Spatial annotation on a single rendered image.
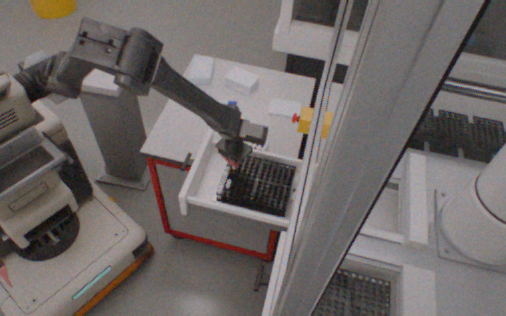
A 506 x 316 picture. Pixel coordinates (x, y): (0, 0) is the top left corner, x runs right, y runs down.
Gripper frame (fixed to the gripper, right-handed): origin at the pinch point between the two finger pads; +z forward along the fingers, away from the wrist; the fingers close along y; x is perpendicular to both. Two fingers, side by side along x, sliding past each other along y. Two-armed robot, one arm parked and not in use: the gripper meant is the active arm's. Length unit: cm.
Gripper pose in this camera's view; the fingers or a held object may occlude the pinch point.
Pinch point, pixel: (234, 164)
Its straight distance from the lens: 127.7
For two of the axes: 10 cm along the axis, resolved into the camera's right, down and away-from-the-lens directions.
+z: -0.1, 6.1, 7.9
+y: -8.0, -4.8, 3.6
